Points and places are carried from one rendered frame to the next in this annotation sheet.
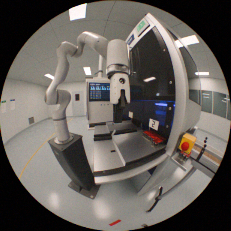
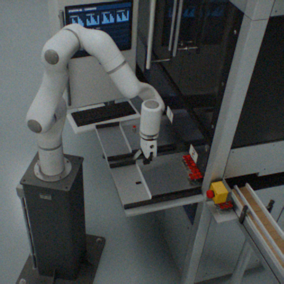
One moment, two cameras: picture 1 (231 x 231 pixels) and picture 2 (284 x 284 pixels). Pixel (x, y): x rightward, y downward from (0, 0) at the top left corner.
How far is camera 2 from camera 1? 1.59 m
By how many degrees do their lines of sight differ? 29
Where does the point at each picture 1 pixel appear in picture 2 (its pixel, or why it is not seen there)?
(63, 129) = (61, 158)
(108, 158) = (134, 191)
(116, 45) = (150, 119)
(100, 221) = not seen: outside the picture
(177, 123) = (209, 168)
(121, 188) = (145, 266)
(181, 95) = (215, 147)
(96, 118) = (88, 96)
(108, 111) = not seen: hidden behind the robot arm
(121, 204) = not seen: outside the picture
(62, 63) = (62, 80)
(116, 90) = (146, 152)
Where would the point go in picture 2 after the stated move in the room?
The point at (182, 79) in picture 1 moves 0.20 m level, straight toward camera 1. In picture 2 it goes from (219, 135) to (184, 152)
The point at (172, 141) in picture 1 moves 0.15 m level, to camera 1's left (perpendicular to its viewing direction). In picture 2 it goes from (205, 183) to (174, 183)
